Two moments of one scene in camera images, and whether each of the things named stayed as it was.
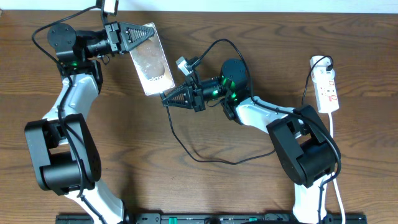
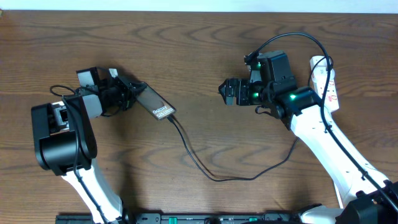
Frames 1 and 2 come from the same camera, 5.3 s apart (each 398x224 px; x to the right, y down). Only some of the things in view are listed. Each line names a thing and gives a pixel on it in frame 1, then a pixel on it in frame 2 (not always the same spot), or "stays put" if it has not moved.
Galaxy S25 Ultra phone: (151, 65) to (157, 105)
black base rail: (212, 218) stays put
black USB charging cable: (310, 73) to (267, 169)
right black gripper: (195, 99) to (242, 85)
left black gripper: (122, 44) to (127, 89)
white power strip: (323, 74) stays put
